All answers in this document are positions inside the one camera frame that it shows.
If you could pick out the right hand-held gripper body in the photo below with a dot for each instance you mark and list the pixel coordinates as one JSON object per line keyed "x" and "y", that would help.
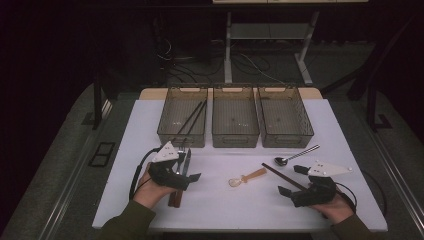
{"x": 316, "y": 195}

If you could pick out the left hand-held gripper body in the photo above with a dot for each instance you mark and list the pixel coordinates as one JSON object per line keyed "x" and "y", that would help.
{"x": 166, "y": 178}

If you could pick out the translucent orange plastic spoon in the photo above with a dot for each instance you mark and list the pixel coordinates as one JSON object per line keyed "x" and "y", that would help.
{"x": 248, "y": 177}

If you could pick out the translucent brown plastic bin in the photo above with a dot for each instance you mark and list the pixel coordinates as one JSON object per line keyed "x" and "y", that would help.
{"x": 173, "y": 116}
{"x": 283, "y": 116}
{"x": 235, "y": 116}

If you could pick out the black chopstick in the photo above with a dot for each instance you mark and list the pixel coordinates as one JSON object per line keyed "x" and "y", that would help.
{"x": 190, "y": 118}
{"x": 198, "y": 116}

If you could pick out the person's left hand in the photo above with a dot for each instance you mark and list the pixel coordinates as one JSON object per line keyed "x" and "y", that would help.
{"x": 150, "y": 195}

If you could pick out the person's right hand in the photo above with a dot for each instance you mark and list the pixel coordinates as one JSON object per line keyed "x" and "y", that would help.
{"x": 336, "y": 210}

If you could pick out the black metal stand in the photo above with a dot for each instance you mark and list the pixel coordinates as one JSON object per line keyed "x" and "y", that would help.
{"x": 371, "y": 110}
{"x": 97, "y": 106}

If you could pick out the metal floor rail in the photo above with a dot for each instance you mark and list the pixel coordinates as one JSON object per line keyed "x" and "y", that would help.
{"x": 396, "y": 173}
{"x": 66, "y": 190}

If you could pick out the white metal desk frame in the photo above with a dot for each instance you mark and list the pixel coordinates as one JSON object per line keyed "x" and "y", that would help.
{"x": 227, "y": 50}

